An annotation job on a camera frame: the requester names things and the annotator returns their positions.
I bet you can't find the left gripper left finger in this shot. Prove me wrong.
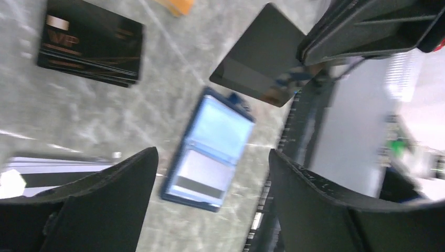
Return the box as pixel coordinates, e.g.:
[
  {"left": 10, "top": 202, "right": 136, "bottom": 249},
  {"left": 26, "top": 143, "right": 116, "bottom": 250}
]
[{"left": 1, "top": 147, "right": 158, "bottom": 251}]

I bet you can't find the black credit card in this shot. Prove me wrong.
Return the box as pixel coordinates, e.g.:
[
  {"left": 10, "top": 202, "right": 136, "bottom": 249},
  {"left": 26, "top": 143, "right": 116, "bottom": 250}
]
[{"left": 209, "top": 3, "right": 328, "bottom": 107}]

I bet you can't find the silver card stack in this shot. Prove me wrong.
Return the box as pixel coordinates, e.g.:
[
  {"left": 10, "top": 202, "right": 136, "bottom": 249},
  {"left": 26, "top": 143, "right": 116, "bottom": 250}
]
[{"left": 1, "top": 152, "right": 114, "bottom": 199}]

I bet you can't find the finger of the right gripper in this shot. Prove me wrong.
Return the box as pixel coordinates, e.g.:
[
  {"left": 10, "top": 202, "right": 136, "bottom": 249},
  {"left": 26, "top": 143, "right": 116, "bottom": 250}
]
[{"left": 296, "top": 1, "right": 444, "bottom": 65}]

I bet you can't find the blue leather card holder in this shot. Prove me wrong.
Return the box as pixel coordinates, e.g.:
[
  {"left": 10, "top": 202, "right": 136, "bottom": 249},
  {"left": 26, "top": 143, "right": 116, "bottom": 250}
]
[{"left": 160, "top": 87, "right": 256, "bottom": 212}]

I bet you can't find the black card stack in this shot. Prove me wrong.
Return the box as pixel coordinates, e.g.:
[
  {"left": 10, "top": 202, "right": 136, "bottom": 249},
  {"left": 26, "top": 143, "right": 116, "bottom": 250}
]
[{"left": 36, "top": 1, "right": 145, "bottom": 88}]

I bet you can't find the orange card stack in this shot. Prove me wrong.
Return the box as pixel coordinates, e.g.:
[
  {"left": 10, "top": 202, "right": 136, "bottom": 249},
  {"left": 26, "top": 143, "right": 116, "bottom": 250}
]
[{"left": 155, "top": 0, "right": 195, "bottom": 17}]

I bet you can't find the silver credit card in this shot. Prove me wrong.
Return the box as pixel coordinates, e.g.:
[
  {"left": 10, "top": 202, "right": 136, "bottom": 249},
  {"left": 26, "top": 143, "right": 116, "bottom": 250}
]
[{"left": 167, "top": 150, "right": 235, "bottom": 205}]

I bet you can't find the black base frame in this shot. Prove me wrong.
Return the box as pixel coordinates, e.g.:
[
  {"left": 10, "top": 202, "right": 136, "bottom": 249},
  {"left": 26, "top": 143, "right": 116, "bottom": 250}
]
[{"left": 243, "top": 69, "right": 332, "bottom": 251}]

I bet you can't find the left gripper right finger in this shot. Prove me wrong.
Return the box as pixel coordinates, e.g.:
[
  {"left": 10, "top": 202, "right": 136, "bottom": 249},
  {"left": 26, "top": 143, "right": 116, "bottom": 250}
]
[{"left": 269, "top": 149, "right": 444, "bottom": 251}]

